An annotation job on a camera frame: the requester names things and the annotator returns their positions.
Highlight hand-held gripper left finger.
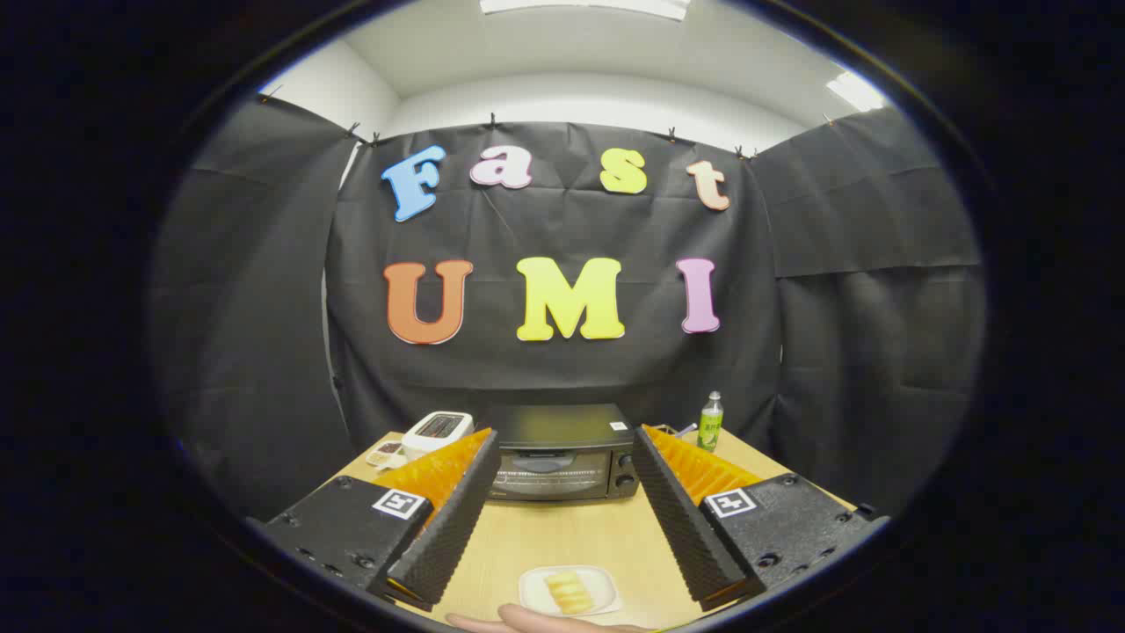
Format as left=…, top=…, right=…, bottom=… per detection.
left=249, top=428, right=502, bottom=614

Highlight yellow bread roll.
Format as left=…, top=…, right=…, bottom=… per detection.
left=543, top=570, right=594, bottom=615

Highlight white pop-up toaster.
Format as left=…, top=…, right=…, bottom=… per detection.
left=402, top=411, right=475, bottom=461

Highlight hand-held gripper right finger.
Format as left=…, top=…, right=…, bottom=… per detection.
left=633, top=425, right=889, bottom=614

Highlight black toaster oven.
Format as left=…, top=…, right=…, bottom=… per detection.
left=482, top=404, right=641, bottom=502

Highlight long ceiling light panel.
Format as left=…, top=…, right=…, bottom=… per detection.
left=479, top=0, right=692, bottom=21

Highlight small ceiling light panel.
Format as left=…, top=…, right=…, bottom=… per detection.
left=826, top=70, right=885, bottom=113

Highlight green label drink bottle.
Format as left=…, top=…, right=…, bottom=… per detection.
left=697, top=391, right=725, bottom=454

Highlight white rectangular plate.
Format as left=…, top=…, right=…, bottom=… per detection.
left=517, top=564, right=623, bottom=618

